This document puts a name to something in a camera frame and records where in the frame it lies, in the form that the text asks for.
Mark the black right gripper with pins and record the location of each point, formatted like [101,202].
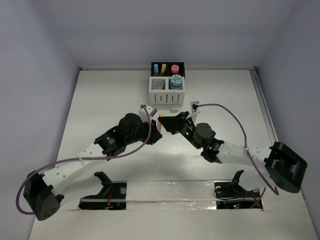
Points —
[172,125]

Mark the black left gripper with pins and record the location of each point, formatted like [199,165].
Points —
[155,134]

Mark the clear jar of paperclips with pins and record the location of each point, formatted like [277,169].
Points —
[157,84]

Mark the pink-capped tube of crayons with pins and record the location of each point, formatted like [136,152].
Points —
[174,69]

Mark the yellow marker cap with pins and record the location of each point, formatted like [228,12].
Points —
[163,68]

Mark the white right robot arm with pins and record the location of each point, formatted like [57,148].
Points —
[277,166]

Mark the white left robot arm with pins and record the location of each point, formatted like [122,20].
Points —
[43,188]

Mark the green marker cap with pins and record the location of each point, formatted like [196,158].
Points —
[174,110]

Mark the white slotted organizer box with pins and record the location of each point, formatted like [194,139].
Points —
[166,96]

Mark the black slotted organizer box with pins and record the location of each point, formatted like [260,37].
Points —
[168,73]

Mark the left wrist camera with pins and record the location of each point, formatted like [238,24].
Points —
[147,111]

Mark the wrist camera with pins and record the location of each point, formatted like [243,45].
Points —
[194,108]
[147,111]

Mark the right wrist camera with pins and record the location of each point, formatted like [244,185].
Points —
[194,108]

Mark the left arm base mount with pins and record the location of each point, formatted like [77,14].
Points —
[112,195]

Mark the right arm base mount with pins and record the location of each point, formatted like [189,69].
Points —
[231,196]

